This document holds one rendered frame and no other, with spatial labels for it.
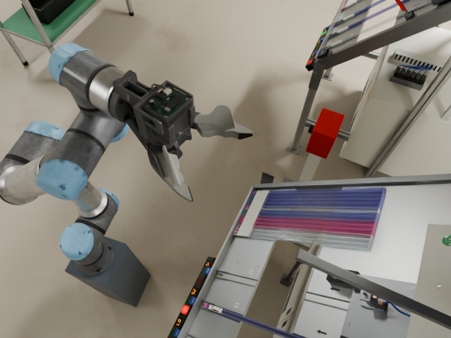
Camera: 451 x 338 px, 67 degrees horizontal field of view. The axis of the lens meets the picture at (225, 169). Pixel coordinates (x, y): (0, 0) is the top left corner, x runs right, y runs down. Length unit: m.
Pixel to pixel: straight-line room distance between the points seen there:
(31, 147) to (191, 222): 1.25
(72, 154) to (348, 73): 2.50
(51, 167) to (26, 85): 2.44
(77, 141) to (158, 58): 2.31
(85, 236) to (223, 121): 0.87
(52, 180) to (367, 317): 0.67
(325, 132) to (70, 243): 1.05
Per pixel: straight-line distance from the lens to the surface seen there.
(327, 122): 1.52
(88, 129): 0.66
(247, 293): 1.11
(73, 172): 0.63
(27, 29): 2.92
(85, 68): 0.61
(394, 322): 0.81
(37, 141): 1.02
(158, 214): 2.13
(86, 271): 1.47
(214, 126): 0.55
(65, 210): 2.31
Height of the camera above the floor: 1.93
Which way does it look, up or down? 60 degrees down
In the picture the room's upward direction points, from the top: straight up
